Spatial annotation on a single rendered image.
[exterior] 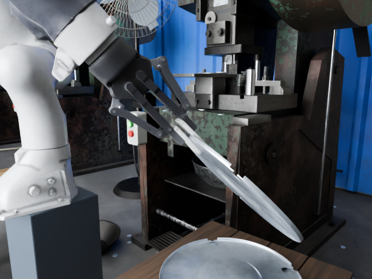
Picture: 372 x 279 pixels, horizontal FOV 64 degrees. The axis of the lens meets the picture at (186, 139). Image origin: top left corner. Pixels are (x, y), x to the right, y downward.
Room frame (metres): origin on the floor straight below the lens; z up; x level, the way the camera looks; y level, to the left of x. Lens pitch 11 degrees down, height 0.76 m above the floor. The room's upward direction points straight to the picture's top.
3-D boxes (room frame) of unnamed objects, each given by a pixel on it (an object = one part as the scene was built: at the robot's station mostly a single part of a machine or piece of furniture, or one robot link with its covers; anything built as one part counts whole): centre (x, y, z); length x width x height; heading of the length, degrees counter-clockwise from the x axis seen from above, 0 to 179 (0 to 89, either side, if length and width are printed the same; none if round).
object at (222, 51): (1.29, -0.20, 0.86); 0.20 x 0.16 x 0.05; 44
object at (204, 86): (1.17, -0.07, 0.72); 0.25 x 0.14 x 0.14; 134
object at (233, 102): (1.29, -0.19, 0.68); 0.45 x 0.30 x 0.06; 44
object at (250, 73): (1.08, -0.23, 0.75); 0.03 x 0.03 x 0.10; 44
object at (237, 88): (1.29, -0.20, 0.72); 0.20 x 0.16 x 0.03; 44
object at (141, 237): (1.58, -0.11, 0.45); 0.92 x 0.12 x 0.90; 134
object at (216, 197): (1.30, -0.20, 0.31); 0.43 x 0.42 x 0.01; 44
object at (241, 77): (1.29, -0.19, 0.76); 0.15 x 0.09 x 0.05; 44
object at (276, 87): (1.17, -0.31, 0.76); 0.17 x 0.06 x 0.10; 44
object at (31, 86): (0.73, 0.37, 0.71); 0.18 x 0.11 x 0.25; 178
